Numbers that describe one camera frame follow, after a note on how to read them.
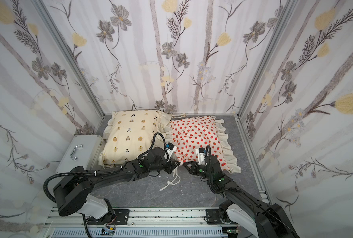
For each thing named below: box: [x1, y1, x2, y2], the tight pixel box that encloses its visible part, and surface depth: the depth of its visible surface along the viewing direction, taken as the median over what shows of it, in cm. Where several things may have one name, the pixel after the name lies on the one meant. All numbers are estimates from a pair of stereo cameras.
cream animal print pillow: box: [98, 109, 173, 168], surface depth 95 cm
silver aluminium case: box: [55, 134, 106, 174], surface depth 83 cm
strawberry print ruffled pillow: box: [163, 116, 241, 174], surface depth 100 cm
